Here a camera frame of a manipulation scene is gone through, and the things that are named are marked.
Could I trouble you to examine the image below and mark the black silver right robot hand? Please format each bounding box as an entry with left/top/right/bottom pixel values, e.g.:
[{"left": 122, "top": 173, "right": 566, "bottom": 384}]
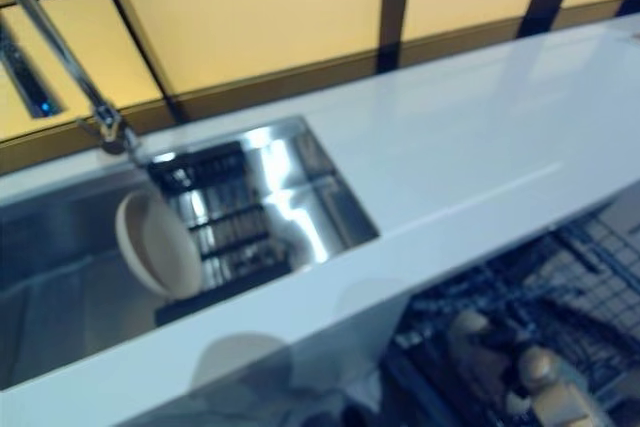
[{"left": 478, "top": 331, "right": 597, "bottom": 427}]

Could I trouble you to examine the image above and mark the grey cabinet door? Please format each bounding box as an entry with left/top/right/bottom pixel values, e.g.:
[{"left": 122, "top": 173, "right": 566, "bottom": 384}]
[{"left": 114, "top": 294, "right": 417, "bottom": 427}]

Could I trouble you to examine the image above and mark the black sink dish rack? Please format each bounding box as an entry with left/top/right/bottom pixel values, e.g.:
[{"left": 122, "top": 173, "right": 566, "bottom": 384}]
[{"left": 146, "top": 142, "right": 302, "bottom": 327}]

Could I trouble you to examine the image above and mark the stainless steel sink basin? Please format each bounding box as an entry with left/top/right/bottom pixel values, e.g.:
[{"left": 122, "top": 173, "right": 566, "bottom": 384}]
[{"left": 0, "top": 115, "right": 382, "bottom": 394}]

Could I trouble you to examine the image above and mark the chrome gooseneck kitchen faucet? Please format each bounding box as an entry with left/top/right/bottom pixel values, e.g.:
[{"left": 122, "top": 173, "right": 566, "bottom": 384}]
[{"left": 0, "top": 0, "right": 147, "bottom": 169}]

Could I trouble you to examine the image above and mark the dark wire dishwasher rack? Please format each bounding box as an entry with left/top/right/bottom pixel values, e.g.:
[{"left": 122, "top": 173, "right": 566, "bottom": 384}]
[{"left": 383, "top": 205, "right": 640, "bottom": 427}]

